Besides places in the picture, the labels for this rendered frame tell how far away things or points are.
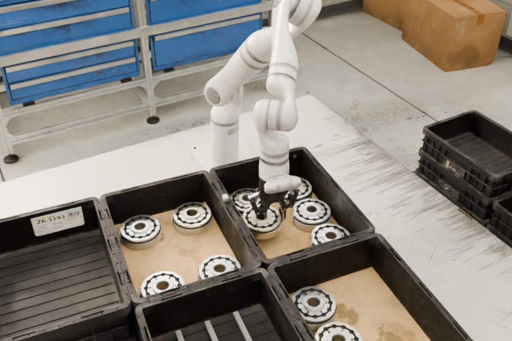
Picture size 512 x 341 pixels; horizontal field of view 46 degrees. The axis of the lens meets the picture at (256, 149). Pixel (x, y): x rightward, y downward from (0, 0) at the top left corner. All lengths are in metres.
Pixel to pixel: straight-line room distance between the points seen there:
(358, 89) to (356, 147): 1.87
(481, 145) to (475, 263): 0.98
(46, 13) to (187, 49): 0.82
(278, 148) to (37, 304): 0.67
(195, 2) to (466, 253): 2.22
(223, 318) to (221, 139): 0.69
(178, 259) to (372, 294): 0.48
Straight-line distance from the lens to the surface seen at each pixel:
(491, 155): 2.65
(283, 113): 1.35
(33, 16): 3.23
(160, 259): 1.54
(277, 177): 1.44
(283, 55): 1.43
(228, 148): 1.93
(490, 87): 4.27
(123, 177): 2.05
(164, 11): 3.43
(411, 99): 3.98
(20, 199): 2.05
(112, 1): 3.31
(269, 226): 1.54
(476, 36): 4.38
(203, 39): 3.58
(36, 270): 1.60
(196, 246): 1.56
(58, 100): 3.41
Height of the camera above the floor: 1.91
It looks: 34 degrees down
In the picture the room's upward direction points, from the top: straight up
